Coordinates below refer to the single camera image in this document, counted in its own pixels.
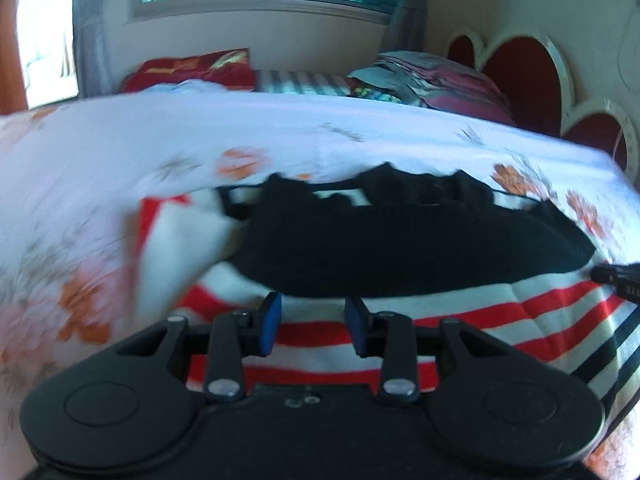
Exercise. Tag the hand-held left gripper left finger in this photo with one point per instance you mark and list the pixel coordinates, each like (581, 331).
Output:
(270, 322)

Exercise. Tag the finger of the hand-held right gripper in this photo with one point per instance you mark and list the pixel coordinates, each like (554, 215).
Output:
(620, 280)

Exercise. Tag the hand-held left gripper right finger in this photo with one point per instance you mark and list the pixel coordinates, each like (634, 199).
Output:
(355, 325)

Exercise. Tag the striped cartoon print sweater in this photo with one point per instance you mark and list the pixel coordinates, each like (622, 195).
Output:
(400, 250)

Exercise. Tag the floral bed sheet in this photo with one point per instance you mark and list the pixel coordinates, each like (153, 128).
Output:
(125, 160)

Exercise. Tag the red and white headboard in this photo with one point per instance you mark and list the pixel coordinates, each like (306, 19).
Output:
(530, 75)

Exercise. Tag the striped folded cloth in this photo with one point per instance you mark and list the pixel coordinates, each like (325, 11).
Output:
(305, 82)

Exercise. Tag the light blue cloth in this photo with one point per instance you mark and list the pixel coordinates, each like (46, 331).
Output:
(192, 87)

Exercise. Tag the stack of folded blankets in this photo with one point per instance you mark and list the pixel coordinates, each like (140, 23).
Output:
(435, 85)

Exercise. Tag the red patterned pillow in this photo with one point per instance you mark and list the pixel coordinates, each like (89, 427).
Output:
(195, 70)

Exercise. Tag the grey curtain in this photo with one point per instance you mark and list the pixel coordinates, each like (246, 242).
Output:
(405, 15)
(90, 25)

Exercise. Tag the brown wooden door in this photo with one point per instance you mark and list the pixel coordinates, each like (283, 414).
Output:
(10, 35)

